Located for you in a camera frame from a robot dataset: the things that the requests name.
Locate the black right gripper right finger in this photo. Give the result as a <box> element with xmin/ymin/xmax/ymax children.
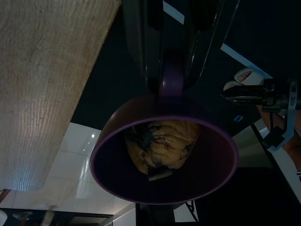
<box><xmin>182</xmin><ymin>0</ymin><xmax>238</xmax><ymax>93</ymax></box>

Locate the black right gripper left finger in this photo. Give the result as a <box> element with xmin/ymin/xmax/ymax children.
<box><xmin>123</xmin><ymin>0</ymin><xmax>166</xmax><ymax>95</ymax></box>

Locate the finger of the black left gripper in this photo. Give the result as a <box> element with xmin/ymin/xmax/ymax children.
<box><xmin>220</xmin><ymin>92</ymin><xmax>267</xmax><ymax>105</ymax></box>
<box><xmin>226</xmin><ymin>84</ymin><xmax>267</xmax><ymax>95</ymax></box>

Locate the purple mug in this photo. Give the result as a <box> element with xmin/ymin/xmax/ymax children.
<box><xmin>89</xmin><ymin>48</ymin><xmax>240</xmax><ymax>205</ymax></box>

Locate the white slipper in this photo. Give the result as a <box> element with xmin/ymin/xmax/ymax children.
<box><xmin>233</xmin><ymin>67</ymin><xmax>271</xmax><ymax>86</ymax></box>
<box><xmin>223</xmin><ymin>80</ymin><xmax>243</xmax><ymax>91</ymax></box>

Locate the person's bare leg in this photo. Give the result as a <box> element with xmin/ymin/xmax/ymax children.
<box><xmin>255</xmin><ymin>103</ymin><xmax>301</xmax><ymax>171</ymax></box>

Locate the brown bread piece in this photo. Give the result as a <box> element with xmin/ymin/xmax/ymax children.
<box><xmin>124</xmin><ymin>119</ymin><xmax>202</xmax><ymax>182</ymax></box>

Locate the light wooden table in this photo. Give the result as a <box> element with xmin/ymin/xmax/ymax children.
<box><xmin>0</xmin><ymin>0</ymin><xmax>122</xmax><ymax>192</ymax></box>

